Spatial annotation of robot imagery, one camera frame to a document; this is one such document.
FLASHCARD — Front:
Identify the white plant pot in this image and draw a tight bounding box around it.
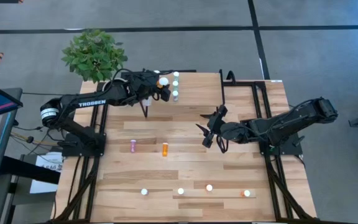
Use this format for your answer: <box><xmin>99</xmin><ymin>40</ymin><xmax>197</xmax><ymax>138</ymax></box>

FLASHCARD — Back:
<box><xmin>101</xmin><ymin>78</ymin><xmax>127</xmax><ymax>93</ymax></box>

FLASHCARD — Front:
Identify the bundle of floor cables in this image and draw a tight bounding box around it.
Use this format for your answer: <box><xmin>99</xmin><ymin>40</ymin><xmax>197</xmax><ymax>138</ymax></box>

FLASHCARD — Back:
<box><xmin>9</xmin><ymin>124</ymin><xmax>63</xmax><ymax>149</ymax></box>

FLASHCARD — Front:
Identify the white printed paper sheet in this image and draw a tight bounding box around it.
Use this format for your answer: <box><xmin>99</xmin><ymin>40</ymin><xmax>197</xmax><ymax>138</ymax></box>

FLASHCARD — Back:
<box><xmin>29</xmin><ymin>152</ymin><xmax>65</xmax><ymax>194</ymax></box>

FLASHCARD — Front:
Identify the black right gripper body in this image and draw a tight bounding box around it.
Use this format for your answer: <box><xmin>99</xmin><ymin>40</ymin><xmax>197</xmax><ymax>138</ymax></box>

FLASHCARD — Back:
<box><xmin>202</xmin><ymin>105</ymin><xmax>229</xmax><ymax>149</ymax></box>

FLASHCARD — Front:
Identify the wooden shelf black frame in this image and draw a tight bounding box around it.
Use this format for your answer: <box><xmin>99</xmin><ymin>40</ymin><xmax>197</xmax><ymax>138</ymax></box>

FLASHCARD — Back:
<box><xmin>140</xmin><ymin>70</ymin><xmax>226</xmax><ymax>119</ymax></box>

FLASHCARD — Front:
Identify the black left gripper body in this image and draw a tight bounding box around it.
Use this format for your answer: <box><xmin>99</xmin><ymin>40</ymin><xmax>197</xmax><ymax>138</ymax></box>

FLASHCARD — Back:
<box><xmin>134</xmin><ymin>70</ymin><xmax>163</xmax><ymax>101</ymax></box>

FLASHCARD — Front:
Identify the green leafy potted tree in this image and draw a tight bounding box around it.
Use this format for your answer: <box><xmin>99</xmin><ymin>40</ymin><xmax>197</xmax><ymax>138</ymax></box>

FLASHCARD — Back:
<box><xmin>61</xmin><ymin>29</ymin><xmax>129</xmax><ymax>83</ymax></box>

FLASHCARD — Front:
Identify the black aluminium rail frame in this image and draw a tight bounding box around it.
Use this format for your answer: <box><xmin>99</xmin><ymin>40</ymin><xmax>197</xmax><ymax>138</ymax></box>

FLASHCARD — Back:
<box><xmin>222</xmin><ymin>70</ymin><xmax>318</xmax><ymax>223</ymax></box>
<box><xmin>50</xmin><ymin>79</ymin><xmax>108</xmax><ymax>223</ymax></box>

